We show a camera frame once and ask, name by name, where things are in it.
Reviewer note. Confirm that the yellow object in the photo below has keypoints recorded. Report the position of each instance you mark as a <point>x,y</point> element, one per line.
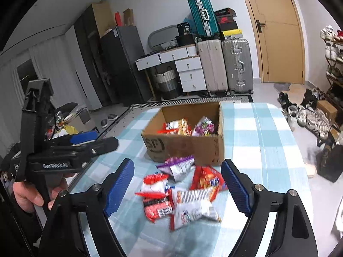
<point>69,130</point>

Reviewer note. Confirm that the small cardboard box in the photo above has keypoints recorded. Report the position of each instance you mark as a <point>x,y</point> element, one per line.
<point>327,108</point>

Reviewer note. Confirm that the red silver snack packet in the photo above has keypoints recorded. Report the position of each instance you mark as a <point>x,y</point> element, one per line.
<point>194,208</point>

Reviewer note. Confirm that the white drawer dresser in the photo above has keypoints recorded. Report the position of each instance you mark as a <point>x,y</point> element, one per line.
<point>190,72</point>

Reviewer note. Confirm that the tall cardboard box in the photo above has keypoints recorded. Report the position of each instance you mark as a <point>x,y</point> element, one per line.
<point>101,18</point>

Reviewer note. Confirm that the purple silver snack bag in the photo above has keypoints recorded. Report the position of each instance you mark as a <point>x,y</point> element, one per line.
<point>178,167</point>

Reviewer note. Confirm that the dark grey refrigerator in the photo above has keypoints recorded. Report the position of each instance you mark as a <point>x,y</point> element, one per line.
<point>123,67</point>

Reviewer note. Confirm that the woven laundry basket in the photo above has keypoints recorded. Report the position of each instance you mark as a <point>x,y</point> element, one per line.
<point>166,84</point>

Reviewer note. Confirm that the black bin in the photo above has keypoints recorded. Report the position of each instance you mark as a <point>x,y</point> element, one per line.
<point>185,40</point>

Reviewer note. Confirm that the shoe rack with shoes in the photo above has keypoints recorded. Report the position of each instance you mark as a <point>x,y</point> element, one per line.
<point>333,50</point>

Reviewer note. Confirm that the brown cardboard box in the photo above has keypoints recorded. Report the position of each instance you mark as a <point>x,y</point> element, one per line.
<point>198,147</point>

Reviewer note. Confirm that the red shoebox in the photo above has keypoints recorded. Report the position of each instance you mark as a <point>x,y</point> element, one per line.
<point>225,19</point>

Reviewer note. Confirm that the silver suitcase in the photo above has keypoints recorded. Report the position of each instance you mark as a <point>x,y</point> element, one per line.
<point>237,64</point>

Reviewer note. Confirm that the white orange noodle snack bag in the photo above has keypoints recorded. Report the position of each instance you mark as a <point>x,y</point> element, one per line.
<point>178,127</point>

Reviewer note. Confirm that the red paper bag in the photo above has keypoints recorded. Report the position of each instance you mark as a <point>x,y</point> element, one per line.
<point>118,18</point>

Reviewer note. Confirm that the wooden door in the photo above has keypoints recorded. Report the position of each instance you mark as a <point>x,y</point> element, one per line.
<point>281,45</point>

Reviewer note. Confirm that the teal suitcase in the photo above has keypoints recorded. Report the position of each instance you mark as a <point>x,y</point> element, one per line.
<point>202,16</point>

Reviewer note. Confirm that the purple candy bag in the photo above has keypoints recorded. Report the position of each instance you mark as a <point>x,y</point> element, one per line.
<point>205,127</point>

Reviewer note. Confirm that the beige suitcase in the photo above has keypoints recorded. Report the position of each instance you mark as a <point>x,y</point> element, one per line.
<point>211,67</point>

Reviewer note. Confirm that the pair of grey slippers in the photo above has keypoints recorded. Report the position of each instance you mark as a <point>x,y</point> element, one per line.
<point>109,120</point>

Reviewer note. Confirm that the wooden shoe rack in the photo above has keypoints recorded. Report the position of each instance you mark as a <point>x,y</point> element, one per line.
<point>331,85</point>

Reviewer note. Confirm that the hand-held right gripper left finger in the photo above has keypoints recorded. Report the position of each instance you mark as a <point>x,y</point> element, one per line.
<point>119,187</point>

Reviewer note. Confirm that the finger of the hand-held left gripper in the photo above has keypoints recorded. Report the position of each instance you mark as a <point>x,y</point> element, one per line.
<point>83,138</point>
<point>104,144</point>

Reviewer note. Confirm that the pile of sneakers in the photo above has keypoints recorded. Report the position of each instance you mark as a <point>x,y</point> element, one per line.
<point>305,115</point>

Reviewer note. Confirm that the grey oval mirror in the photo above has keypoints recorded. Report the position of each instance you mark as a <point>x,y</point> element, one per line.
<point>158,37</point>

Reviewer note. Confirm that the yellow black shoebox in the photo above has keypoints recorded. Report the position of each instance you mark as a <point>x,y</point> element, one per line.
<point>231,34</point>

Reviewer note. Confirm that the black package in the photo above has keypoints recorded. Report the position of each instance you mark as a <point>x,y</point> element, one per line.
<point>185,29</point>

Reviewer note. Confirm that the dark wardrobe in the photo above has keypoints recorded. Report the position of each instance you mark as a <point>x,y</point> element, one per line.
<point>88,59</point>

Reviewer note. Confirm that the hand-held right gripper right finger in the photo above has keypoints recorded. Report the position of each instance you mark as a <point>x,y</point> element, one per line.
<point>235,187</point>

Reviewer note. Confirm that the red snack bag blue label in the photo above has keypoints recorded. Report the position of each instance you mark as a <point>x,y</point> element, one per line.
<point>207,182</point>

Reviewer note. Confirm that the person's left hand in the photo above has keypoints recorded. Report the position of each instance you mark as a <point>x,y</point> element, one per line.
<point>26,192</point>

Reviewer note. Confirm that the grey door rug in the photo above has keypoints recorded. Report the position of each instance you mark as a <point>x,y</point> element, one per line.
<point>281,87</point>

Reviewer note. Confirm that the red black snack bag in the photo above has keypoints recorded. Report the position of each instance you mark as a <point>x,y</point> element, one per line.
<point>156,206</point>

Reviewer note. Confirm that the brown paper bag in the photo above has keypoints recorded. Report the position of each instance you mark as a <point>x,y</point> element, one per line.
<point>128,17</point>

